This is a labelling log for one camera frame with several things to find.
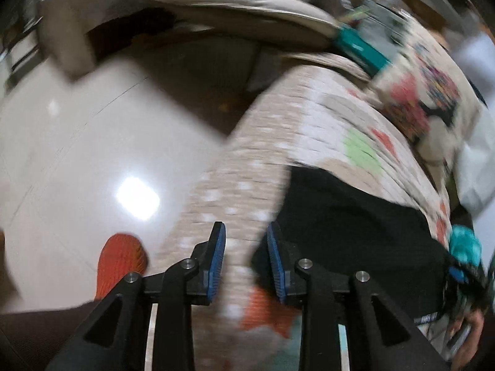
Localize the person's right hand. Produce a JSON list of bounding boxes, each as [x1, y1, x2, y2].
[[449, 310, 489, 371]]

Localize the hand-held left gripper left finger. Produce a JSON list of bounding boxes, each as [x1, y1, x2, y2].
[[46, 221, 227, 371]]

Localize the beige patterned bed sheet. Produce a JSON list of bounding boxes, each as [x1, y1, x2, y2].
[[149, 52, 455, 371]]

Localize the black pants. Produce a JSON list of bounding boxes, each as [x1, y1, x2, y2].
[[251, 164, 458, 318]]

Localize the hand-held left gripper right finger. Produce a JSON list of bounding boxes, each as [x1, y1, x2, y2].
[[266, 221, 450, 371]]

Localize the white plastic bag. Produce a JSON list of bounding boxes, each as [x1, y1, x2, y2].
[[450, 33, 495, 219]]

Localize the cartoon printed cloth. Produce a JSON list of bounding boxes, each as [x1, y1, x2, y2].
[[369, 17, 489, 202]]

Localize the beige sofa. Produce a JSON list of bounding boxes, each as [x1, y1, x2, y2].
[[38, 0, 343, 83]]

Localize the orange shoe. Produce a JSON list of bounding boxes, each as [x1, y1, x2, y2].
[[94, 233, 150, 303]]

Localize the teal box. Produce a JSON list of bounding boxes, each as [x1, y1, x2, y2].
[[337, 25, 392, 77]]

